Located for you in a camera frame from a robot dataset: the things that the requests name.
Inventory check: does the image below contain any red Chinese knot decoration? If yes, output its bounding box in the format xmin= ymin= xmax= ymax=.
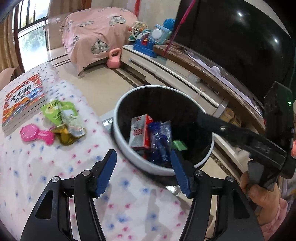
xmin=134 ymin=0 xmax=141 ymax=11

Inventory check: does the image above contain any red white box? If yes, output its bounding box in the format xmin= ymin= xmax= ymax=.
xmin=128 ymin=114 xmax=153 ymax=150

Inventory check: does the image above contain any colourful children's book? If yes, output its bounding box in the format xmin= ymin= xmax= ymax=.
xmin=1 ymin=74 xmax=47 ymax=135

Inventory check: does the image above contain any blue toy machine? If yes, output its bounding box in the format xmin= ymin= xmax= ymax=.
xmin=133 ymin=24 xmax=171 ymax=58

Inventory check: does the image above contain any green snack wrapper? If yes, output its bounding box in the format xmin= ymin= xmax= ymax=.
xmin=41 ymin=99 xmax=86 ymax=146

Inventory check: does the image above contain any gold curtain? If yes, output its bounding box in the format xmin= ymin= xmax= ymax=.
xmin=0 ymin=12 xmax=22 ymax=78

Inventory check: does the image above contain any white TV cabinet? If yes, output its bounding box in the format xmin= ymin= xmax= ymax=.
xmin=121 ymin=44 xmax=266 ymax=176

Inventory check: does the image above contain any pink sofa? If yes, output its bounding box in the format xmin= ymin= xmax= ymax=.
xmin=0 ymin=67 xmax=15 ymax=90

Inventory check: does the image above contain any colourful wire ball toy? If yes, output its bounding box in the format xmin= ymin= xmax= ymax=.
xmin=128 ymin=21 xmax=148 ymax=42

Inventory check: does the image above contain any blue spiky ball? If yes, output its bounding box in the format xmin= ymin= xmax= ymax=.
xmin=163 ymin=18 xmax=175 ymax=32

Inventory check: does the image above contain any pink heart cover furniture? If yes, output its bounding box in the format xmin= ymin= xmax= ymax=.
xmin=60 ymin=7 xmax=137 ymax=76

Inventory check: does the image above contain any black white trash bin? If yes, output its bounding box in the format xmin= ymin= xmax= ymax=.
xmin=112 ymin=85 xmax=214 ymax=176

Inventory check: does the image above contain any black television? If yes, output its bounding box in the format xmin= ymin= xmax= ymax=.
xmin=173 ymin=1 xmax=295 ymax=101

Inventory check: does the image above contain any pink plastic wrapper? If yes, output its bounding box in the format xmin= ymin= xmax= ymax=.
xmin=20 ymin=124 xmax=55 ymax=145

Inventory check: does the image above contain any right hand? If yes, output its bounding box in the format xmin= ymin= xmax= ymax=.
xmin=240 ymin=171 xmax=280 ymax=225

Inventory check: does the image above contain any green red small box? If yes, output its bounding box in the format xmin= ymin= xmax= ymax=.
xmin=171 ymin=141 xmax=188 ymax=152

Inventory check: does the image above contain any floral white tablecloth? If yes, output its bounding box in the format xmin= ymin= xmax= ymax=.
xmin=0 ymin=62 xmax=193 ymax=241

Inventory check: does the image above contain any pink stick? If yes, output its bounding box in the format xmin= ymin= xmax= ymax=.
xmin=163 ymin=0 xmax=196 ymax=57

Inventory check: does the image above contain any pink kettlebell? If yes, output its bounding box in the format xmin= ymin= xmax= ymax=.
xmin=107 ymin=48 xmax=122 ymax=69

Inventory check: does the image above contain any blue plastic bag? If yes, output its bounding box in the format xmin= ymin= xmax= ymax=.
xmin=149 ymin=121 xmax=172 ymax=168

